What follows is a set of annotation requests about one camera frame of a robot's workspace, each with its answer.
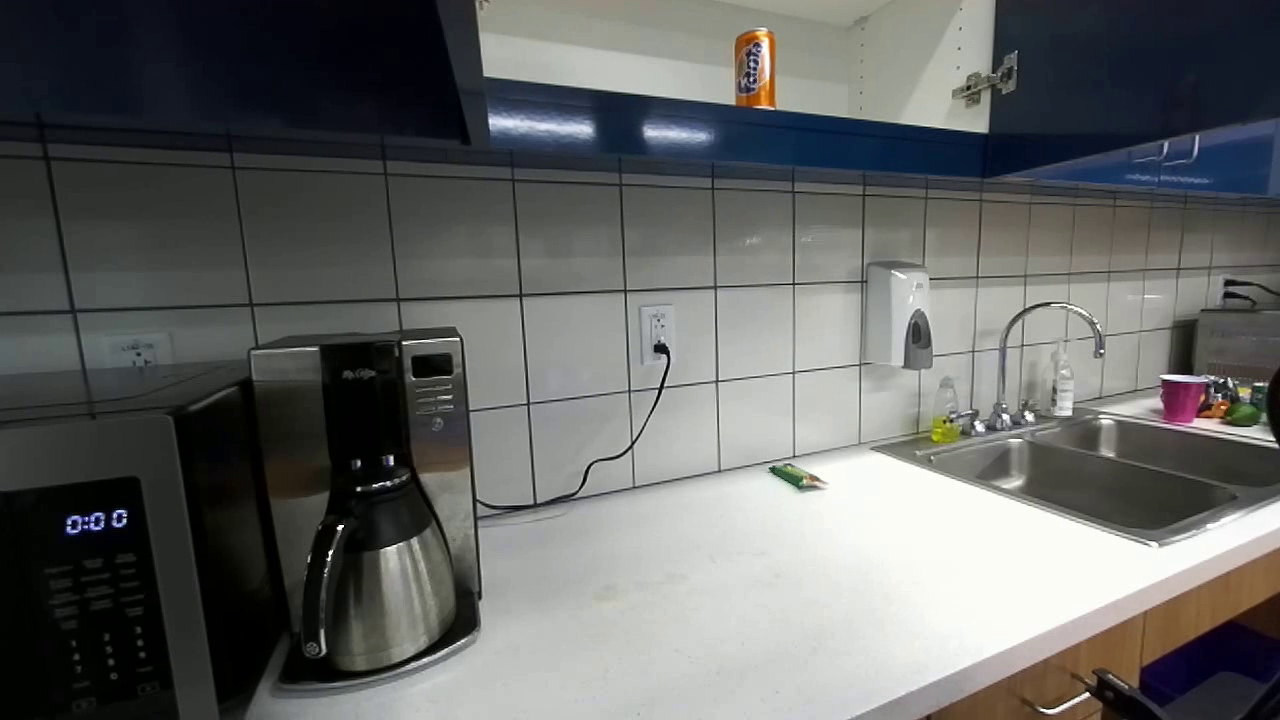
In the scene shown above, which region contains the orange soda can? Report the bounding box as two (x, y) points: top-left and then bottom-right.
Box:
(733, 25), (780, 114)

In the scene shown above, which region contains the blue cabinet door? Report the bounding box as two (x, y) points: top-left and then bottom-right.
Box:
(984, 0), (1280, 182)
(432, 0), (496, 148)

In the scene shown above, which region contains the dark blue closed cabinet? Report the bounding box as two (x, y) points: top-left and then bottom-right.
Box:
(0, 0), (471, 148)

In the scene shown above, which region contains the wooden lower cabinet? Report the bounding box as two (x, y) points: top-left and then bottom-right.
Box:
(926, 546), (1280, 720)

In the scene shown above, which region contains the green snack packet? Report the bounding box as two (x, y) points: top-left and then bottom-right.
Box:
(767, 461), (830, 496)

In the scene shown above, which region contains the black coffee maker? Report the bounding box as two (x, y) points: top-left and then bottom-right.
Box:
(249, 325), (487, 692)

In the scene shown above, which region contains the white soap dispenser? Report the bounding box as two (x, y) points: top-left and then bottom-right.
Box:
(859, 262), (938, 377)

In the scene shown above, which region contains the yellow dish soap bottle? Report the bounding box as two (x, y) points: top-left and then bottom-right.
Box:
(926, 374), (968, 450)

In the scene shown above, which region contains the steel coffee carafe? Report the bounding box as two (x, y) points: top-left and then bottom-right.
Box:
(293, 461), (464, 680)

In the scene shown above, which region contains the chrome sink faucet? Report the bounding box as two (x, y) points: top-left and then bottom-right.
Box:
(960, 295), (1112, 441)

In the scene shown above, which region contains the small white bottle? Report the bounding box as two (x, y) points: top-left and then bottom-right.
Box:
(1050, 346), (1079, 419)

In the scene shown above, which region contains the metal door hinge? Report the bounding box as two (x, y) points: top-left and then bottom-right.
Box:
(948, 47), (1023, 114)

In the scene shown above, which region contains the stainless steel sink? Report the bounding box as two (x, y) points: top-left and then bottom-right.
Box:
(875, 410), (1280, 548)

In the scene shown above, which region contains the pink cup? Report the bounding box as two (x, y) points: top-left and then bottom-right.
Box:
(1152, 368), (1221, 430)

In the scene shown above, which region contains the black microwave oven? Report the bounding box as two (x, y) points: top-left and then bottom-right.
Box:
(0, 377), (293, 720)

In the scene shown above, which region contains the grey metal box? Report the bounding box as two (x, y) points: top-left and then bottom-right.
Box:
(1188, 277), (1280, 384)

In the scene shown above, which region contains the green plastic item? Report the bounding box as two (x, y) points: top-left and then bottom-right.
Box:
(1212, 382), (1273, 432)

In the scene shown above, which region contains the blue bin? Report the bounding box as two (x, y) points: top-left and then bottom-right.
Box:
(1138, 616), (1280, 711)

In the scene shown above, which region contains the white wall outlet with plug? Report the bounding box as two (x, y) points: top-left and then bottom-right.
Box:
(636, 304), (682, 374)

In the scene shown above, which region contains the black power cord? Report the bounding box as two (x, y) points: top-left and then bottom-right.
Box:
(471, 339), (675, 520)

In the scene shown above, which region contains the empty white wall outlet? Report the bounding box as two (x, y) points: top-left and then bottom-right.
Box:
(108, 330), (182, 382)

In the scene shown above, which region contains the metal drawer handle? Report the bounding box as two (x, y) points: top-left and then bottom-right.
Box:
(1016, 683), (1105, 720)

